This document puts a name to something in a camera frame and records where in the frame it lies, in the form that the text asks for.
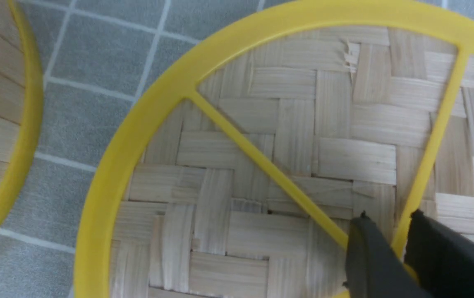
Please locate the bamboo steamer basket yellow rims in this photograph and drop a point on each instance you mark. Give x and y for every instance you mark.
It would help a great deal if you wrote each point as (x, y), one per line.
(21, 102)

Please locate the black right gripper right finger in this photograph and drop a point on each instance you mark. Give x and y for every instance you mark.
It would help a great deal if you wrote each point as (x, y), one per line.
(442, 258)

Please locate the yellow woven bamboo steamer lid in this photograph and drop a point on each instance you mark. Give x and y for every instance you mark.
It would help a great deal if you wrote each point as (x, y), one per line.
(237, 173)

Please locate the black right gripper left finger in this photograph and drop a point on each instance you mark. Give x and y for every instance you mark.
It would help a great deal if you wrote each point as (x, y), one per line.
(371, 267)

